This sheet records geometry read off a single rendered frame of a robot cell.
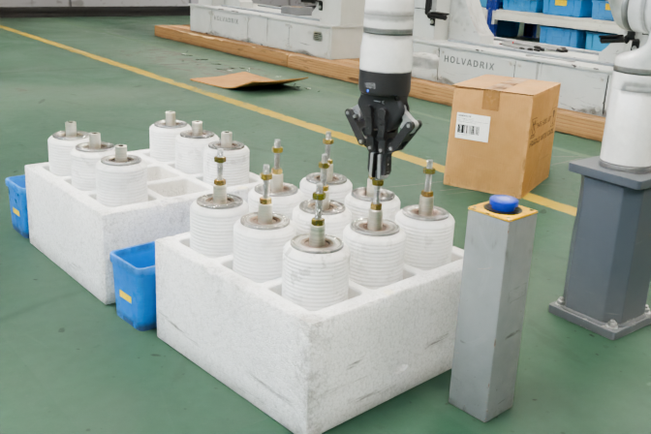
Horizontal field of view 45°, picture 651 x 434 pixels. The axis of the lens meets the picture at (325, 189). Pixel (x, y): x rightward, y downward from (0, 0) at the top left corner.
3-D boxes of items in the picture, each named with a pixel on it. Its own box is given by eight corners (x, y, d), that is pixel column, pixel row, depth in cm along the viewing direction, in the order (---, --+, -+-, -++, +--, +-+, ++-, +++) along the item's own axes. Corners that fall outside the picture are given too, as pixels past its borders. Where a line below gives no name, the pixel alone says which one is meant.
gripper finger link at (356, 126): (358, 105, 118) (378, 138, 117) (352, 111, 119) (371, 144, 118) (347, 107, 116) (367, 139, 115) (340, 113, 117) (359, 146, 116)
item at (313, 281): (357, 360, 116) (364, 246, 111) (310, 382, 109) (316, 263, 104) (312, 336, 122) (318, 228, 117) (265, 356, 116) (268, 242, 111)
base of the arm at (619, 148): (617, 157, 148) (631, 67, 143) (663, 169, 141) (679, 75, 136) (588, 163, 143) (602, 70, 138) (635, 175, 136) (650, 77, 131)
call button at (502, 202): (499, 205, 112) (501, 192, 112) (522, 212, 110) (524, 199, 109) (482, 210, 110) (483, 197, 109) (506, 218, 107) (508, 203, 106)
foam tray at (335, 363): (323, 282, 160) (326, 199, 155) (477, 356, 133) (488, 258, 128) (156, 337, 135) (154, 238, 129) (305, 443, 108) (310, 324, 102)
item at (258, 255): (259, 350, 118) (262, 237, 112) (219, 327, 124) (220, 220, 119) (305, 330, 124) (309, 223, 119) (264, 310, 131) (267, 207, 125)
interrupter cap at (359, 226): (409, 234, 117) (409, 230, 117) (366, 241, 114) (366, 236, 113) (382, 219, 123) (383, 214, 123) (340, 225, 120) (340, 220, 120)
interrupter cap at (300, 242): (355, 247, 111) (355, 243, 111) (316, 260, 106) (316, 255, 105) (317, 232, 116) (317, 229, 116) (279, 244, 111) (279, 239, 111)
